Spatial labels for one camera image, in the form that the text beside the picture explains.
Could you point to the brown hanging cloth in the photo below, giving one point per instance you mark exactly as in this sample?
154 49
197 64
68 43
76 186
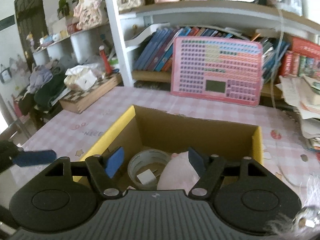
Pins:
26 105

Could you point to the red boxed book set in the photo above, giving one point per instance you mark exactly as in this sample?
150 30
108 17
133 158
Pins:
305 46

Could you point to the green potted plant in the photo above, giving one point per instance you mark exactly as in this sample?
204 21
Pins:
64 6

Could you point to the pink floral cloth doll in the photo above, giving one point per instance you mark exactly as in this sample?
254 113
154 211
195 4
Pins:
87 12

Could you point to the floral tissue pack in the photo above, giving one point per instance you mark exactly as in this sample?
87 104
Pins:
80 78

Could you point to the yellow cardboard box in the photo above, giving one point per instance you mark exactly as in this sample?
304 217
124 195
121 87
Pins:
175 130

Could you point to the wooden chess box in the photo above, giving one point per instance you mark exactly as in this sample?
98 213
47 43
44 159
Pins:
85 100

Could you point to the dark door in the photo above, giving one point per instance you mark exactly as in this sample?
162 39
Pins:
30 17

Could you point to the clear tape roll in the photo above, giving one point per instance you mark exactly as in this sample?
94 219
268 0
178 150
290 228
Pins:
150 155

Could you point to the pink button learning pad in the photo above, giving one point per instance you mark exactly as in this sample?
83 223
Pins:
215 65

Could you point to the row of children's books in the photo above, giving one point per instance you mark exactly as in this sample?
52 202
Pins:
150 52

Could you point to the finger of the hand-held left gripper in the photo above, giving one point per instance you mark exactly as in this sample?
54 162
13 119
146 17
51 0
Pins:
35 158

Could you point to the green white tub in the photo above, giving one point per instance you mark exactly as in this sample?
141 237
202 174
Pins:
114 65

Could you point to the pink checked tablecloth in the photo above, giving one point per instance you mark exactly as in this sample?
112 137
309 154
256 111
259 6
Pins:
75 125

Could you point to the row of small colourful books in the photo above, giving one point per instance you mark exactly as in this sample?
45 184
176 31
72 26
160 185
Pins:
300 65

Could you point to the stack of papers and books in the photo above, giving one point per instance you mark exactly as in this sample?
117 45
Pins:
300 97

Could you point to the white pen holder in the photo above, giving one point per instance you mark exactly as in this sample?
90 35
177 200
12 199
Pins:
311 5

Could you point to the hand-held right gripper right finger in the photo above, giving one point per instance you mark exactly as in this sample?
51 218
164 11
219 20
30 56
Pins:
197 162

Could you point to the pink plush toy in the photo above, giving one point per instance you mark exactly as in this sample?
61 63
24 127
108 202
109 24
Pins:
175 172

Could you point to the dark green garment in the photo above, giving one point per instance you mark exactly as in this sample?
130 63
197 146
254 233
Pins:
50 92

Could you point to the red white stick toy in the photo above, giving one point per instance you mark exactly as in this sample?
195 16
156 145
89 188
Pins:
106 62

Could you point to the lavender garment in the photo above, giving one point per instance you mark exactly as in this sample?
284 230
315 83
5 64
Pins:
41 78

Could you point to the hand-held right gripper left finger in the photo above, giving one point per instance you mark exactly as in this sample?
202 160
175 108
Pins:
115 162

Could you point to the white bookshelf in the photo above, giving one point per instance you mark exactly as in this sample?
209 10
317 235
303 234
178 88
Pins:
115 42

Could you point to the grey garment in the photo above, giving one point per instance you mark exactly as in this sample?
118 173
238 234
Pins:
53 66

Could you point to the small cream plug adapter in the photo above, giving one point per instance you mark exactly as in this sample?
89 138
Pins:
146 177

